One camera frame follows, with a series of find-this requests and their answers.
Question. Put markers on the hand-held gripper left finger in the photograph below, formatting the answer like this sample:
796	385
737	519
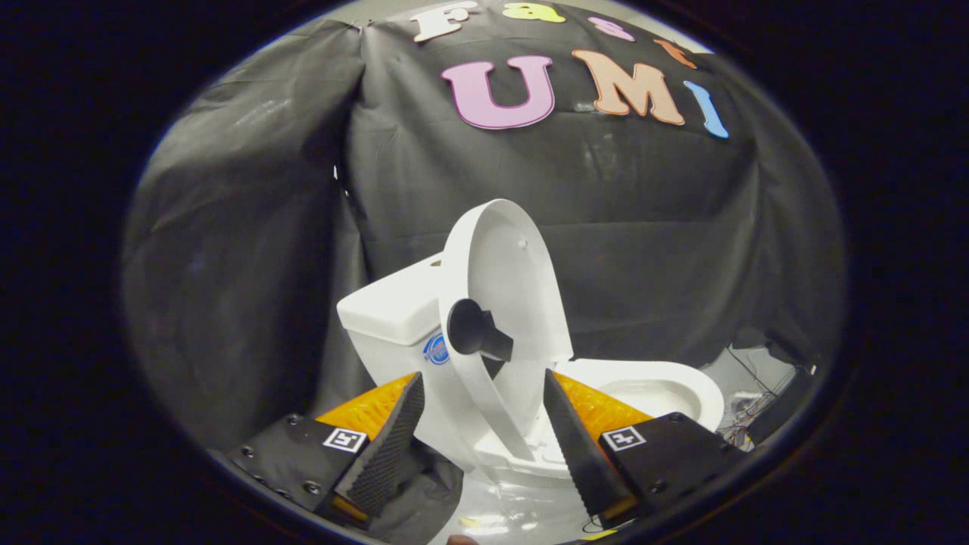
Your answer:
390	454

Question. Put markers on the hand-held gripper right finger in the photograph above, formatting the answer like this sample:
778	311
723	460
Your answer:
575	454

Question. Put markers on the white toilet lid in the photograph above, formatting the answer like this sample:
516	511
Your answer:
515	280

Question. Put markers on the white toilet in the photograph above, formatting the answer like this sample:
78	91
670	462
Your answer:
394	310

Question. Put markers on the black round lid knob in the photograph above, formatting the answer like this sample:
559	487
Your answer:
469	329

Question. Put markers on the black backdrop cloth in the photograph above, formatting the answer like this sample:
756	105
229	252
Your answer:
643	250

